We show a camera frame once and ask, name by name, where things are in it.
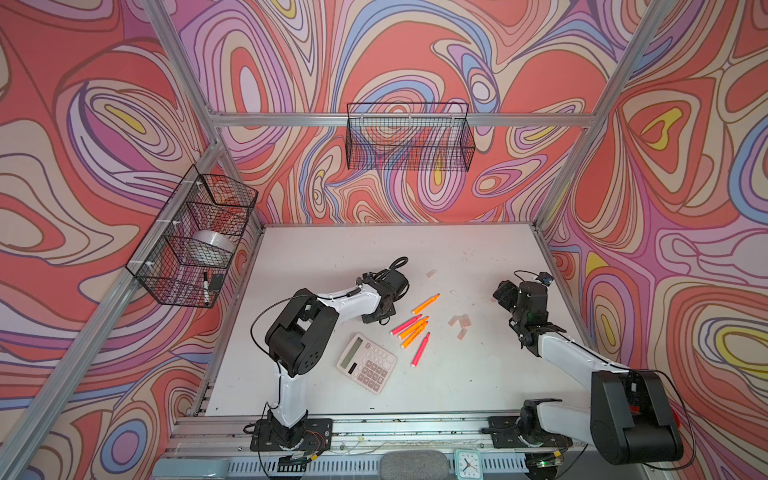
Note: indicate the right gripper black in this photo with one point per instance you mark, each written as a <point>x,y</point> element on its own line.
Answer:
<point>511,292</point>

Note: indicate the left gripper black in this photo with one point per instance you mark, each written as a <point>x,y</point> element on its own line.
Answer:
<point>390,313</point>

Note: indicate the orange pen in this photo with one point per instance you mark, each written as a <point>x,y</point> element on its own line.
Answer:
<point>413,336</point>
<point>412,329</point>
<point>421,307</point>

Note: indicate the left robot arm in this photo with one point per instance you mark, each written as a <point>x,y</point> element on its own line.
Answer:
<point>297,339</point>

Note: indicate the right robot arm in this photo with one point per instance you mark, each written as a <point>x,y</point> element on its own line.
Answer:
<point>629,419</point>

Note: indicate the pink pen left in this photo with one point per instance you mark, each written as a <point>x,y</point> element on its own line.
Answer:
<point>406,325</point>

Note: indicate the pink pen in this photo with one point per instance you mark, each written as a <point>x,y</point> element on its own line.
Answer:
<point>406,325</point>
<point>420,351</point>

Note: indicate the pink pen lower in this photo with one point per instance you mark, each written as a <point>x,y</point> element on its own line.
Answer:
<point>420,351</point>

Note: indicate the pink calculator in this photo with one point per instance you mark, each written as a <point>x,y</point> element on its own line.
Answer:
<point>367,364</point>

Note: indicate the small white clock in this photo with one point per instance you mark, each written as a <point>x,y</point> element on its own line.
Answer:
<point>468,465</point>

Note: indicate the grey padded cushion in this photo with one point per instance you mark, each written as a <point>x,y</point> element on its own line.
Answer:
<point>414,465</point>

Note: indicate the black marker in basket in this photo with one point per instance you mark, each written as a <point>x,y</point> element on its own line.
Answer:
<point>205,289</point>

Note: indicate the silver tape roll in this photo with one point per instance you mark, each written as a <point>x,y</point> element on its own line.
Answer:
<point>211,248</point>

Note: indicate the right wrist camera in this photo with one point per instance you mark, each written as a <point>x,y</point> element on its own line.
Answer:
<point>545,278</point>

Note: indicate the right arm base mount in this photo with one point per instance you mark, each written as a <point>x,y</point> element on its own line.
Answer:
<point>506,433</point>

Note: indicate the black wire basket back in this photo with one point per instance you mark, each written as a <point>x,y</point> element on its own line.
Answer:
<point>409,136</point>

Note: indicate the black wire basket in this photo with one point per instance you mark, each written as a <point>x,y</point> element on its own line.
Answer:
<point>202,201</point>
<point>409,136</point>

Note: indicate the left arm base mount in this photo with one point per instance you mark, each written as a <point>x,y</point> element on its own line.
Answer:
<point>311,435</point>

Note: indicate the black wire basket left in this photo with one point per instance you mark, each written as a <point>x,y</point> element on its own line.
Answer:
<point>202,201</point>

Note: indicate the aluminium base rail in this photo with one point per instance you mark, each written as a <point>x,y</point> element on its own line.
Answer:
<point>356,434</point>

